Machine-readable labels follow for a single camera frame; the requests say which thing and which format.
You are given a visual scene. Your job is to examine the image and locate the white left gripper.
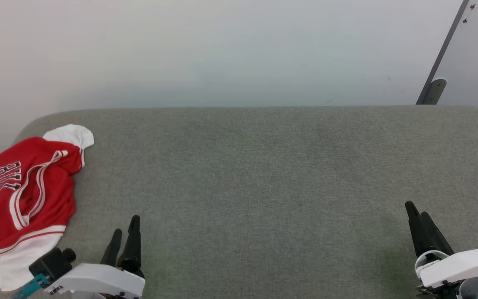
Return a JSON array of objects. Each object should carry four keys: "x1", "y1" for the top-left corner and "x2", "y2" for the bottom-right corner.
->
[{"x1": 44, "y1": 215, "x2": 145, "y2": 299}]

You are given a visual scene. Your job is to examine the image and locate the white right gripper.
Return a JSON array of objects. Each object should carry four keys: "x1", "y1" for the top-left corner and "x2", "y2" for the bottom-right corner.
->
[{"x1": 405, "y1": 201, "x2": 478, "y2": 299}]

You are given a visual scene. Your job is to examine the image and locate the grey fabric sofa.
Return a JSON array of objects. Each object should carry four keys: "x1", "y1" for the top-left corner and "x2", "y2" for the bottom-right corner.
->
[{"x1": 0, "y1": 105, "x2": 478, "y2": 299}]

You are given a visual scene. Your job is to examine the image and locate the teal cable connector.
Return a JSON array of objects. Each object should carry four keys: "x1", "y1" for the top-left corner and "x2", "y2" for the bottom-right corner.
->
[{"x1": 13, "y1": 273, "x2": 51, "y2": 299}]

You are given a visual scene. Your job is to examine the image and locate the red and white basketball jersey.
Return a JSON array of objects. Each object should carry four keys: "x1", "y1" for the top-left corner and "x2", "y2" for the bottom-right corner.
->
[{"x1": 0, "y1": 124, "x2": 95, "y2": 292}]

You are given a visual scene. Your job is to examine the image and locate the dark grey door frame strip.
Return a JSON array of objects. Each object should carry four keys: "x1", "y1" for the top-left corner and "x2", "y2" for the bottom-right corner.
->
[{"x1": 416, "y1": 0, "x2": 470, "y2": 105}]

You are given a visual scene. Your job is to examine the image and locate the grey metal bracket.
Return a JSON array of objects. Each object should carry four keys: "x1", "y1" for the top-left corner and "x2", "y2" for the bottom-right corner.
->
[{"x1": 423, "y1": 78, "x2": 447, "y2": 105}]

